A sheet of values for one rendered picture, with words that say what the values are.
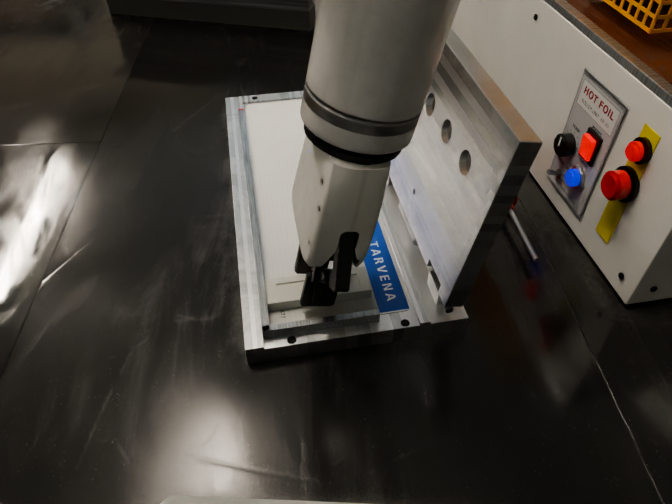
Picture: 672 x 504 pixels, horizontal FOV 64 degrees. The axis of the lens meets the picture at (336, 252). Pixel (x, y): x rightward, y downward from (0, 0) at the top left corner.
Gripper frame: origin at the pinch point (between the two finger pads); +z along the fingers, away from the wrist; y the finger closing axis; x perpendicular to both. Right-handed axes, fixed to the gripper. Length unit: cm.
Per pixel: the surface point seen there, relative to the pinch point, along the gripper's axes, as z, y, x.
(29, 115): 12, -43, -34
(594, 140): -12.9, -6.1, 26.5
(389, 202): 0.7, -12.0, 10.6
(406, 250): 0.8, -4.1, 10.4
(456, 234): -6.7, 1.5, 11.2
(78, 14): 12, -79, -33
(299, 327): 2.4, 4.4, -1.8
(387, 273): 1.2, -1.2, 7.7
